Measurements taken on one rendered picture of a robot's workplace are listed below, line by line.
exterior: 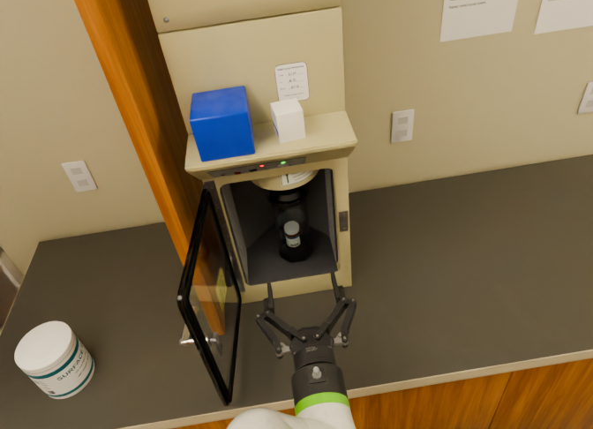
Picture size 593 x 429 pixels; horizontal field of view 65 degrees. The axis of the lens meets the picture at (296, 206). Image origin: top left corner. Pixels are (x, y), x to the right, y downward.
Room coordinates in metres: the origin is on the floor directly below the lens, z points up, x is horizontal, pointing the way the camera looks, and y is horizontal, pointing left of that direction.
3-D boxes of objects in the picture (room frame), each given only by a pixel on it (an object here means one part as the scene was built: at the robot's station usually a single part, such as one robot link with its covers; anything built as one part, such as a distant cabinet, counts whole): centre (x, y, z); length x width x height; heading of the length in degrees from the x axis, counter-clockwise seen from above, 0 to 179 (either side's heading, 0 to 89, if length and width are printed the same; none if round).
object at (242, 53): (0.93, 0.04, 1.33); 0.32 x 0.25 x 0.77; 92
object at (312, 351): (0.46, 0.01, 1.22); 0.09 x 0.08 x 0.07; 2
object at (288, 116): (0.75, -0.01, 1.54); 0.05 x 0.05 x 0.06; 9
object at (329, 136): (0.75, 0.03, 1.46); 0.32 x 0.12 x 0.10; 92
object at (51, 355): (0.65, 0.64, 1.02); 0.13 x 0.13 x 0.15
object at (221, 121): (0.75, 0.11, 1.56); 0.10 x 0.10 x 0.09; 2
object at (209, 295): (0.64, 0.20, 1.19); 0.30 x 0.01 x 0.40; 174
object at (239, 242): (0.93, 0.04, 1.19); 0.26 x 0.24 x 0.35; 92
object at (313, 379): (0.39, 0.00, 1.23); 0.09 x 0.06 x 0.12; 92
